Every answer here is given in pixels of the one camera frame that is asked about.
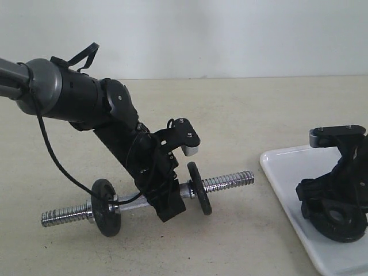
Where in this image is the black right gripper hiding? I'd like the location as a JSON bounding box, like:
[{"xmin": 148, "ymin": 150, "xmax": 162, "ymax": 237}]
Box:
[{"xmin": 296, "ymin": 137, "xmax": 367, "ymax": 227}]

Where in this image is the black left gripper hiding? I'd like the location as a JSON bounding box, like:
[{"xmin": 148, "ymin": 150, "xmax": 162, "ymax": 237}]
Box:
[{"xmin": 126, "ymin": 131, "xmax": 186, "ymax": 222}]

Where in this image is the black weight plate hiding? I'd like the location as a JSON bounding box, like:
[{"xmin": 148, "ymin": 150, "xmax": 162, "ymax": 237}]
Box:
[
  {"xmin": 311, "ymin": 208, "xmax": 367, "ymax": 243},
  {"xmin": 187, "ymin": 162, "xmax": 212, "ymax": 216},
  {"xmin": 91, "ymin": 179, "xmax": 121, "ymax": 237}
]

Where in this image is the chrome spinlock nut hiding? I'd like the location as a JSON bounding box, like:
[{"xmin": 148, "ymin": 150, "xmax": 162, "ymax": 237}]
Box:
[{"xmin": 86, "ymin": 200, "xmax": 95, "ymax": 224}]

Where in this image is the chrome dumbbell bar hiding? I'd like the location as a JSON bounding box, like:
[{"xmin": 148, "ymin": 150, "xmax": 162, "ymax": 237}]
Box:
[{"xmin": 41, "ymin": 171, "xmax": 255, "ymax": 227}]

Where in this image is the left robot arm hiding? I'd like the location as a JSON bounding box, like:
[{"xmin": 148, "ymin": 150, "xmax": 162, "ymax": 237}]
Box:
[{"xmin": 1, "ymin": 43, "xmax": 186, "ymax": 221}]

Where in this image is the white rectangular tray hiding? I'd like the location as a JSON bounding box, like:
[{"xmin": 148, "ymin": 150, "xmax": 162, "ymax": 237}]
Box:
[{"xmin": 259, "ymin": 145, "xmax": 367, "ymax": 275}]

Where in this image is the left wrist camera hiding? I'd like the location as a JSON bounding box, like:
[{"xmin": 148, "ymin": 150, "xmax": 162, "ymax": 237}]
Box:
[{"xmin": 154, "ymin": 118, "xmax": 201, "ymax": 156}]

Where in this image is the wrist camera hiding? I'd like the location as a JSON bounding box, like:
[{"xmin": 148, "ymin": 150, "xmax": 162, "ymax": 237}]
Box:
[
  {"xmin": 309, "ymin": 125, "xmax": 367, "ymax": 148},
  {"xmin": 154, "ymin": 118, "xmax": 201, "ymax": 156}
]

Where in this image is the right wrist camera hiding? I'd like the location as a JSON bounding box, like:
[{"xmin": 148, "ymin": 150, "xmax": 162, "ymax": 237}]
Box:
[{"xmin": 309, "ymin": 125, "xmax": 367, "ymax": 148}]

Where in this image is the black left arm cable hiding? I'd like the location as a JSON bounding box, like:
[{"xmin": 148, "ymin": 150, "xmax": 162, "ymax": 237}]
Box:
[{"xmin": 28, "ymin": 86, "xmax": 144, "ymax": 205}]

